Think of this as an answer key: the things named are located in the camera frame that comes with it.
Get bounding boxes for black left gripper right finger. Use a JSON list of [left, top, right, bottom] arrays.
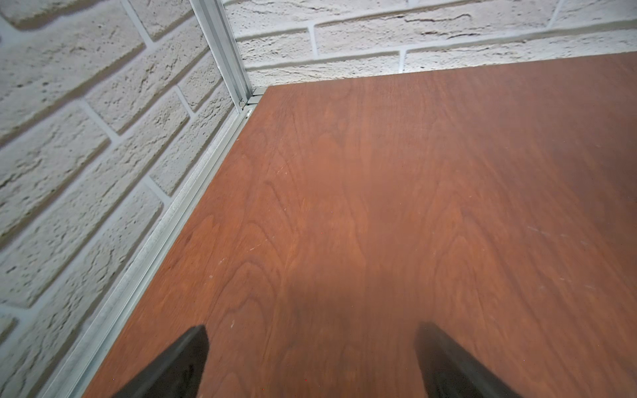
[[414, 322, 519, 397]]

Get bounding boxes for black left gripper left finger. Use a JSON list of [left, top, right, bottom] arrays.
[[113, 325, 209, 397]]

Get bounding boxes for aluminium side floor rail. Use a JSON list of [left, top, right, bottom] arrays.
[[38, 87, 265, 397]]

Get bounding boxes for aluminium corner post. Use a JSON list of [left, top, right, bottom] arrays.
[[190, 0, 253, 109]]

